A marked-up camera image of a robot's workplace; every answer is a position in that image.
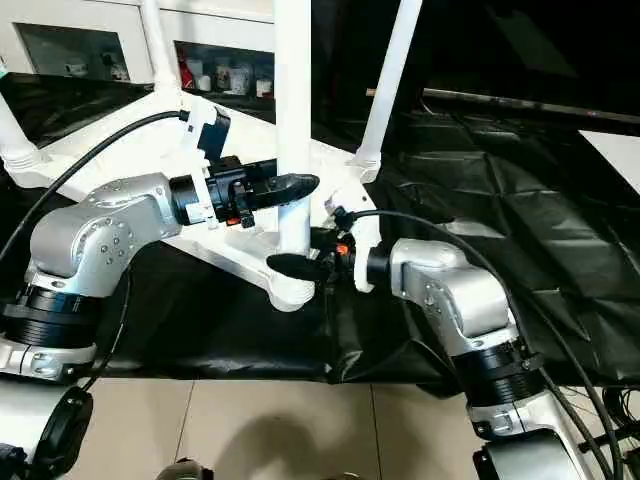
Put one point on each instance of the white plastic table top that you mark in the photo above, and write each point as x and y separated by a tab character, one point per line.
330	165

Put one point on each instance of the white plastic table leg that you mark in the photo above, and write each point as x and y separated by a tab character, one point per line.
160	50
12	135
292	100
387	90

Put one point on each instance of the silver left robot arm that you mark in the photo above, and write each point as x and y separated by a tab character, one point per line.
100	235

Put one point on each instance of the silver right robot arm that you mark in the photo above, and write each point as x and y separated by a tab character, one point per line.
465	300

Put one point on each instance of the red cabinet item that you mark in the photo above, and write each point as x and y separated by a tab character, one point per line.
186	74

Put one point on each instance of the black plastic table mat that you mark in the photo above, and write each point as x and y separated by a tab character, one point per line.
475	225

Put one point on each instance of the white glass-door cabinet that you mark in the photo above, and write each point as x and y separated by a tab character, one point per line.
75	20

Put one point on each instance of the long dark metal rod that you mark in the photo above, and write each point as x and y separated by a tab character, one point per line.
525	105

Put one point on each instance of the large black backdrop sheet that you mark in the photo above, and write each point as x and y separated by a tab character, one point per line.
500	40

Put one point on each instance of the white flat board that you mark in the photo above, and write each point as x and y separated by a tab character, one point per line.
615	155

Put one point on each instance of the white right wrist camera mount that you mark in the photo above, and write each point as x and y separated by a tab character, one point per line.
367	230

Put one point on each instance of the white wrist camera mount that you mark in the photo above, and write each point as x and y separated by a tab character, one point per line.
367	230
200	125

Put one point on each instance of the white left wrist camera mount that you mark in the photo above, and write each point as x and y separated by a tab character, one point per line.
200	125

